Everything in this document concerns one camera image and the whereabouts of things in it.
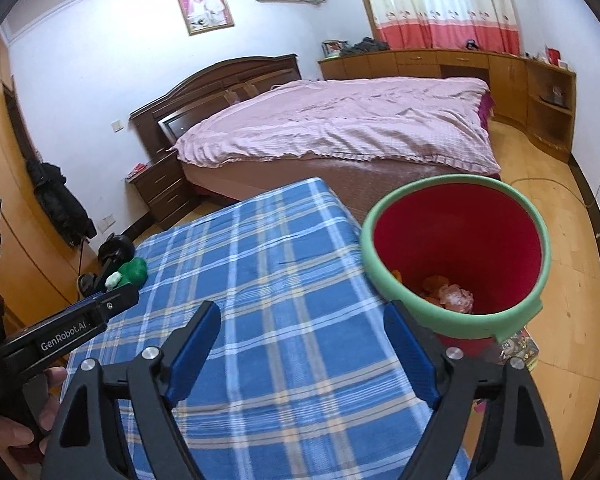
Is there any wooden wardrobe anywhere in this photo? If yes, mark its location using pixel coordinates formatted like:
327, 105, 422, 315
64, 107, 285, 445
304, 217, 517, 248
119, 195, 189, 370
0, 30, 101, 341

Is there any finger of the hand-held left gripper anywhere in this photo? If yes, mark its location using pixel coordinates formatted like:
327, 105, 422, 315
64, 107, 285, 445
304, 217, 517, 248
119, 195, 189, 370
95, 284, 141, 327

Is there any thin floor cable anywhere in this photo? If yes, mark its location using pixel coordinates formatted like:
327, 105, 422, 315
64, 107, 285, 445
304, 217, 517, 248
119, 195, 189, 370
510, 175, 600, 208

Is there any cream and red curtain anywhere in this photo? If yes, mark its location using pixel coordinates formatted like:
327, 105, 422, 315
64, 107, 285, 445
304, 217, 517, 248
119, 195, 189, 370
355, 0, 523, 56

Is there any red bin with green rim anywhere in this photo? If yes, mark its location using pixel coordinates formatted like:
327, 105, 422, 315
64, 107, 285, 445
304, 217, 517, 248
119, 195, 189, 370
359, 174, 552, 361

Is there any low wooden cabinet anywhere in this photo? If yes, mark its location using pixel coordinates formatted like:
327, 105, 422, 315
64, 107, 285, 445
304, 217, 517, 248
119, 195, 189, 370
317, 47, 578, 163

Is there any person's left hand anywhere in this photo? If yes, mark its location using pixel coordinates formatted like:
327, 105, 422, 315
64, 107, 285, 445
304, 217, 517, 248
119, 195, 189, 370
0, 366, 70, 466

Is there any white crumpled plastic bag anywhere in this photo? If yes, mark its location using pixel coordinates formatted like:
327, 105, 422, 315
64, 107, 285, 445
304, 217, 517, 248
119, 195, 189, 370
437, 284, 475, 313

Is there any framed wall photo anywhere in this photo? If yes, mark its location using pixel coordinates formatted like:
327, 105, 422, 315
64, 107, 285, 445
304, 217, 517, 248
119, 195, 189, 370
175, 0, 236, 37

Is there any dark wooden nightstand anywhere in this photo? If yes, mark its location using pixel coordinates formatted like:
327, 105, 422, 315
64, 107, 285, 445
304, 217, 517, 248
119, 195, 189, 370
125, 150, 201, 231

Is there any green bell pepper toy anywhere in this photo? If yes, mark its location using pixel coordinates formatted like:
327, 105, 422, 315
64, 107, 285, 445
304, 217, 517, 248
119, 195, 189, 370
105, 257, 148, 291

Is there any colourful printed box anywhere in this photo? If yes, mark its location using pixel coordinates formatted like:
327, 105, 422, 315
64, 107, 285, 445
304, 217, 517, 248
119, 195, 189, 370
499, 329, 539, 372

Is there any black hanging jacket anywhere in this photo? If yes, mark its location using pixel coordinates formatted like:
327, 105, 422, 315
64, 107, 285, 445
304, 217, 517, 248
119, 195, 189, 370
26, 160, 98, 248

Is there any blue plaid tablecloth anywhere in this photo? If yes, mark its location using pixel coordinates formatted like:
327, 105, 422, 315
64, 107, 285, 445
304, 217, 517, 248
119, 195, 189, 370
65, 176, 473, 480

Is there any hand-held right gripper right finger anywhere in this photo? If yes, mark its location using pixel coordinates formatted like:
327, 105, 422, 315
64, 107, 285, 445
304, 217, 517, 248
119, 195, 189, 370
382, 300, 563, 480

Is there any pink bed blanket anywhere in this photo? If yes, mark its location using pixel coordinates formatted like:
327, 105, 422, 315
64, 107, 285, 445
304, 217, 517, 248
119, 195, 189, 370
172, 76, 502, 177

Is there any dark clothes pile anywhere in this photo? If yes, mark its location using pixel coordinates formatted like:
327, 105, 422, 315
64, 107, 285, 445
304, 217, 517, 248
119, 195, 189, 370
340, 37, 391, 57

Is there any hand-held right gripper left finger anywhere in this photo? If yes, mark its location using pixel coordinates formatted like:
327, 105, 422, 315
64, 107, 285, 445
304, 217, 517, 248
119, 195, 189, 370
41, 301, 222, 480

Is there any dark wooden bed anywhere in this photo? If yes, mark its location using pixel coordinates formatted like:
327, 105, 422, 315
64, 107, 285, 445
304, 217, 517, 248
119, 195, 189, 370
129, 53, 502, 206

